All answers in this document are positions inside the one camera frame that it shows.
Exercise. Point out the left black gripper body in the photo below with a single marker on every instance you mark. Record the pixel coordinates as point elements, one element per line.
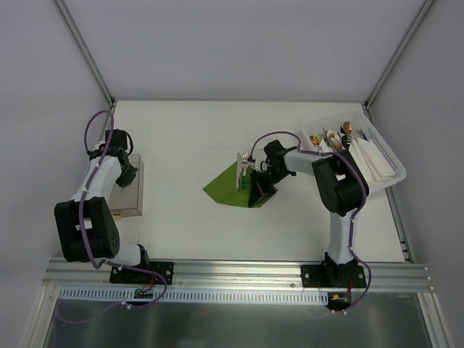
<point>127,175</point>

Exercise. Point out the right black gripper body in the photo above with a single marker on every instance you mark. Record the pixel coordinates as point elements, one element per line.
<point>262,185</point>

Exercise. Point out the green handled fork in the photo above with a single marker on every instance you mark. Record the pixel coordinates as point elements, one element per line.
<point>247,161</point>

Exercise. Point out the silver table knife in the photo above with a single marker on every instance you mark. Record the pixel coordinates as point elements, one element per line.
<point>239,159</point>

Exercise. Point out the green paper napkin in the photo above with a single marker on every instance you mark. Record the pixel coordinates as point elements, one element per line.
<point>222,189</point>

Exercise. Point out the clear smoked plastic box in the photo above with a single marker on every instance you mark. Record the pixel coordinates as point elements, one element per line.
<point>128,201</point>

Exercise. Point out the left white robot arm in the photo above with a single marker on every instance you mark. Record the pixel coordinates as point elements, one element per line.
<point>86,227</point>

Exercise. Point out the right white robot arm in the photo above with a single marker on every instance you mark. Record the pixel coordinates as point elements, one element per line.
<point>342,190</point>

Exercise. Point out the white rolled napkin bundle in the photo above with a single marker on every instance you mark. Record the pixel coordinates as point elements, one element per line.
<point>372,159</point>

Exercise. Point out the copper fork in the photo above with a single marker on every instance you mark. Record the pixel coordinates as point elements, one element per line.
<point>336,144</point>

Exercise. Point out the copper spoon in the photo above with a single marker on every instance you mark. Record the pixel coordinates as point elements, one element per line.
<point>347,127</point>

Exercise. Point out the white plastic basket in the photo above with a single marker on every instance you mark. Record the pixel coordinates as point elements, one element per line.
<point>318,132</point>

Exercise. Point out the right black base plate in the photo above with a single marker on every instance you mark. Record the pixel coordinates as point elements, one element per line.
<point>321,276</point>

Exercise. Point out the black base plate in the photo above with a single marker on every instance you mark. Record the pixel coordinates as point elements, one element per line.
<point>321,276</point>
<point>157,270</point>

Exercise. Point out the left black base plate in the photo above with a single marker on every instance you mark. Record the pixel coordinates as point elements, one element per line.
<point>157,270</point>

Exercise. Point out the aluminium rail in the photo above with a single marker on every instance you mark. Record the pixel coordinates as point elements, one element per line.
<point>246,275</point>

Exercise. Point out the left frame post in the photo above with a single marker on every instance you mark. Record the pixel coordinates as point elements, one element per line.
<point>81,45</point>

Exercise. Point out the frame post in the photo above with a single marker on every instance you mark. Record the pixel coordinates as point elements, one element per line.
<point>406,39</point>
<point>81,45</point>

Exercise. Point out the white slotted cable duct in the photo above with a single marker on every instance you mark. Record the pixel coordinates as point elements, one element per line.
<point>194,295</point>

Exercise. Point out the right frame post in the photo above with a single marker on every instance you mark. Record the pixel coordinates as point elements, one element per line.
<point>406,39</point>

